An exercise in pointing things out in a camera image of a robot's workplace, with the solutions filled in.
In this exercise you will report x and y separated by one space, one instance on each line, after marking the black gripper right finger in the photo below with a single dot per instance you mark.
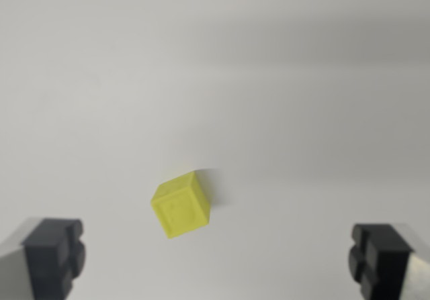
383 263

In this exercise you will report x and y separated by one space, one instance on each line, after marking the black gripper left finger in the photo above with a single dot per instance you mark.
47 263

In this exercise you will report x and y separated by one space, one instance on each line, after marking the yellow embossed cube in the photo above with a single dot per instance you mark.
181 209

